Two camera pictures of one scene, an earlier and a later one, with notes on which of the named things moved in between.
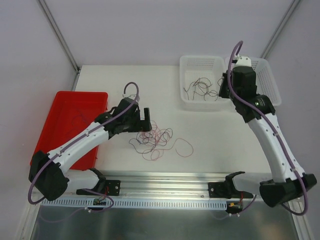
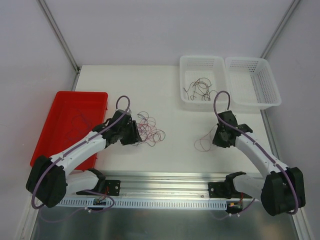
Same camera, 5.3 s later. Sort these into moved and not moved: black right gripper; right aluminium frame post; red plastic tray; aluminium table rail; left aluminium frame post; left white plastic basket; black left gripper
Moved: black right gripper; black left gripper
Not moved: left white plastic basket; aluminium table rail; right aluminium frame post; left aluminium frame post; red plastic tray
